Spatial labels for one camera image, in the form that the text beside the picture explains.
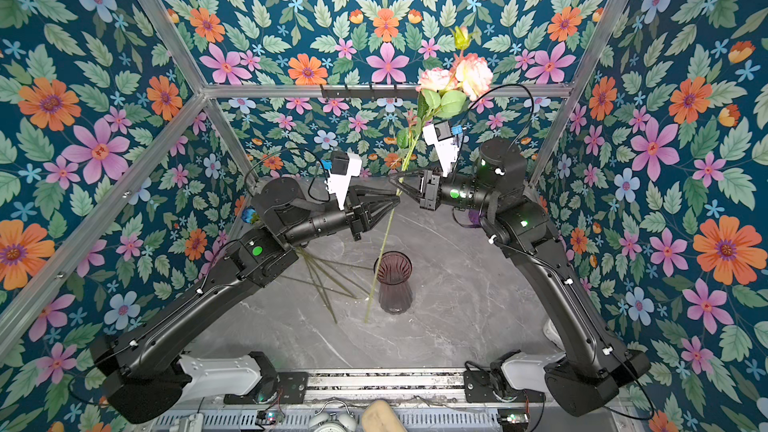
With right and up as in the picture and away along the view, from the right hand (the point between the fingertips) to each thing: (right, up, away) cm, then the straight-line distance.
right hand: (402, 170), depth 53 cm
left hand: (-1, -5, -2) cm, 6 cm away
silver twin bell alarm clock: (-17, -56, +15) cm, 60 cm away
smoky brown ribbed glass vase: (-3, -33, +35) cm, 48 cm away
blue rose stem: (-55, -9, +50) cm, 75 cm away
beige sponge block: (-5, -54, +13) cm, 56 cm away
